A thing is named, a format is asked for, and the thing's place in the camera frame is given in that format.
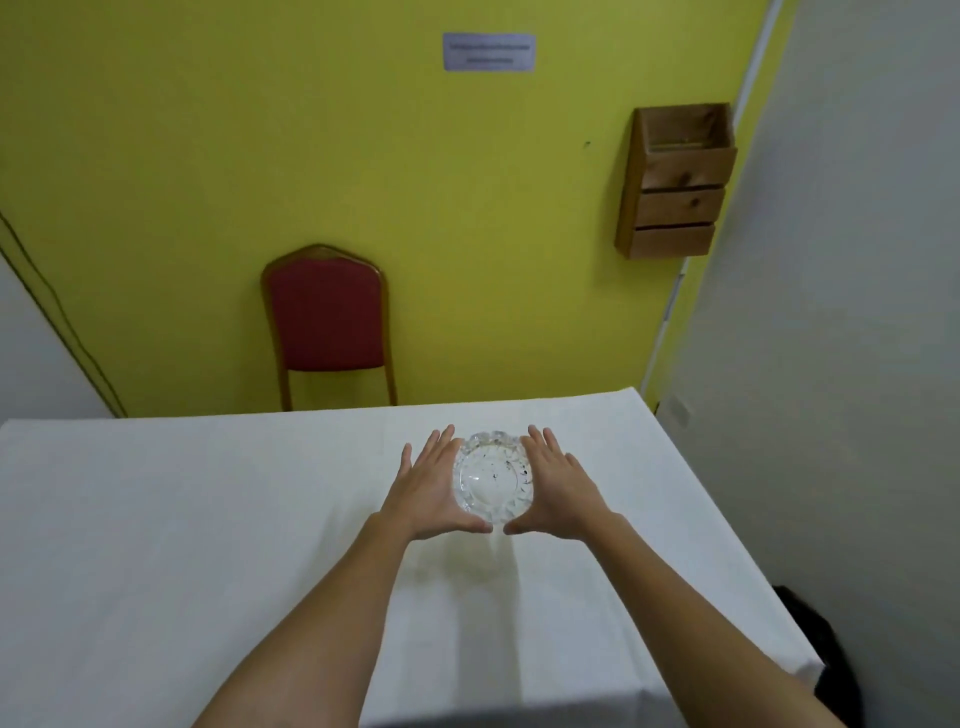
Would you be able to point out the person's right middle finger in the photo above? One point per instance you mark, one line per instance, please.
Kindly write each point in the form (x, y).
(544, 448)

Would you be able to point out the person's left thumb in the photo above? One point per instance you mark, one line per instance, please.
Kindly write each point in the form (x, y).
(466, 524)

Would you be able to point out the person's right forearm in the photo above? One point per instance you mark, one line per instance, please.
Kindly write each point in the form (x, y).
(690, 630)

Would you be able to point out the red padded chair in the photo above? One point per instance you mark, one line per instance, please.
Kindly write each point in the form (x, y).
(326, 322)

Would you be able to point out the person's left middle finger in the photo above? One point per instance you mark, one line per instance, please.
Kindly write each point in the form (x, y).
(444, 448)

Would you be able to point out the wooden wall box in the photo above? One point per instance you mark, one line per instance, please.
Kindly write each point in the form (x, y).
(679, 202)

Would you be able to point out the person's right hand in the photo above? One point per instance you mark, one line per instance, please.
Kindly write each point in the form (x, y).
(566, 502)

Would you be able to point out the person's right little finger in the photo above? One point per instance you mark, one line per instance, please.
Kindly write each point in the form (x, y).
(578, 472)

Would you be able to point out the white tablecloth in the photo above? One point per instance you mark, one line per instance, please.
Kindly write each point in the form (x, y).
(150, 562)

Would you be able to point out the person's left hand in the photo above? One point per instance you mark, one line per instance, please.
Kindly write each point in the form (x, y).
(424, 499)

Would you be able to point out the person's left little finger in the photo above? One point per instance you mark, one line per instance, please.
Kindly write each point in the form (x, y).
(405, 463)

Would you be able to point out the white wall conduit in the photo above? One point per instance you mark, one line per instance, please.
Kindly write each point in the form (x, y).
(673, 300)

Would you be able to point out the person's right thumb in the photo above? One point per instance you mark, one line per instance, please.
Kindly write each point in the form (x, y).
(525, 525)

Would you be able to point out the clear glass ashtray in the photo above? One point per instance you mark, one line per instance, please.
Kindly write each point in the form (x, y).
(493, 476)

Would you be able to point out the black bag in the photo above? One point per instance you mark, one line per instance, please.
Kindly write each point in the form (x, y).
(825, 660)

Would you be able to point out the person's left forearm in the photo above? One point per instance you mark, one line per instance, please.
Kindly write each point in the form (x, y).
(315, 630)

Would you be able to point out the grey wall sign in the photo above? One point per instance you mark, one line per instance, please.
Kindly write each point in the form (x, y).
(489, 52)

